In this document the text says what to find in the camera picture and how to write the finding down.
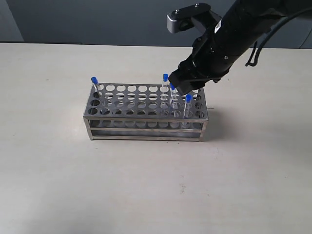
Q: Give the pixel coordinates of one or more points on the stainless steel test tube rack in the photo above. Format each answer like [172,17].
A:
[133,112]

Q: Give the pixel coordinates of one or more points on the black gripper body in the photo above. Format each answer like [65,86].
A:
[206,62]

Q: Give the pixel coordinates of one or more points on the blue capped tube back row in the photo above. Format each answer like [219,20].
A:
[164,90]

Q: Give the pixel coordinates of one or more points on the blue capped tube second row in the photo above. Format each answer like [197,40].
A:
[173,97]

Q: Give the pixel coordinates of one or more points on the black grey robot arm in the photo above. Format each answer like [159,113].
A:
[224,39]

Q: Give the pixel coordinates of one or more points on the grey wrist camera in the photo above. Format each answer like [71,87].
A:
[199,16]

